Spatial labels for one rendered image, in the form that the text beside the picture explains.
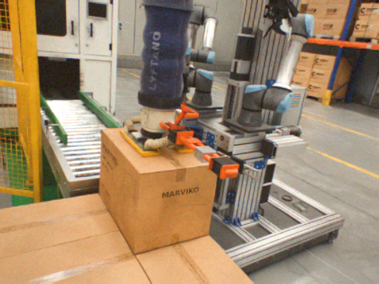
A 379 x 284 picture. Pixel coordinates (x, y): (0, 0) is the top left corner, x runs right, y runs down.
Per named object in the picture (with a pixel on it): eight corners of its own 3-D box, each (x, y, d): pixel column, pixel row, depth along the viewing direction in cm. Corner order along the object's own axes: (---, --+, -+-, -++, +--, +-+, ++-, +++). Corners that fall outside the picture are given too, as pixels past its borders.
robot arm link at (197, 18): (194, 87, 221) (205, 4, 217) (172, 84, 221) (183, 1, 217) (195, 88, 233) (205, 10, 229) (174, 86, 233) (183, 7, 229)
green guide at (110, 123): (78, 97, 407) (78, 90, 404) (86, 97, 412) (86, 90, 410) (121, 140, 280) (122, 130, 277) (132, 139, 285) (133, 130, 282)
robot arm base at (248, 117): (250, 119, 204) (252, 103, 200) (267, 126, 192) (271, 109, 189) (231, 120, 195) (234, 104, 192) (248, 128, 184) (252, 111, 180)
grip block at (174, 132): (166, 138, 148) (167, 126, 146) (185, 137, 153) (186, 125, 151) (174, 145, 142) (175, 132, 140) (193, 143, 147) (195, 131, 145)
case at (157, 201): (99, 192, 195) (101, 128, 182) (160, 182, 215) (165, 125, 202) (134, 254, 147) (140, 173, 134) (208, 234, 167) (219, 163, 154)
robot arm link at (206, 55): (219, 20, 231) (213, 69, 204) (204, 18, 231) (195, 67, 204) (221, 5, 221) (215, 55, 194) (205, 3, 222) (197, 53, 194)
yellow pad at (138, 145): (119, 133, 177) (120, 124, 176) (137, 132, 182) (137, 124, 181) (141, 157, 150) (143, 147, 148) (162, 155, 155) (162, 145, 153)
